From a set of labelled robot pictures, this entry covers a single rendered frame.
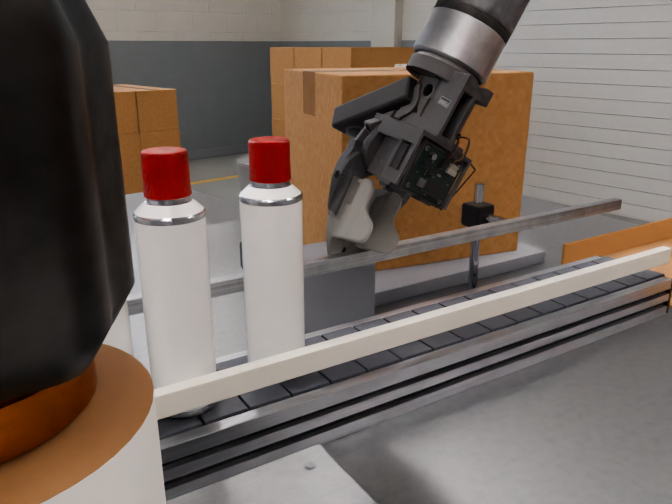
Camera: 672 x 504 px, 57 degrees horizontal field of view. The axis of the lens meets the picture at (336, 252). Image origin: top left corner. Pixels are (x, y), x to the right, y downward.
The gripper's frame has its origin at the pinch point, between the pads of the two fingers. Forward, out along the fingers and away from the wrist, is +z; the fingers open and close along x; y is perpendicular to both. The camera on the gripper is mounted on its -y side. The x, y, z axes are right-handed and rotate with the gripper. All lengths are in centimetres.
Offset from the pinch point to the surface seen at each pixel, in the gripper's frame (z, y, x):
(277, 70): -45, -361, 170
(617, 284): -10.5, 8.9, 34.2
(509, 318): -1.7, 9.2, 17.8
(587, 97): -130, -240, 335
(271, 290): 3.7, 7.1, -10.0
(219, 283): 5.9, 2.3, -11.8
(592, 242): -15, -7, 51
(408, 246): -3.7, 2.0, 6.6
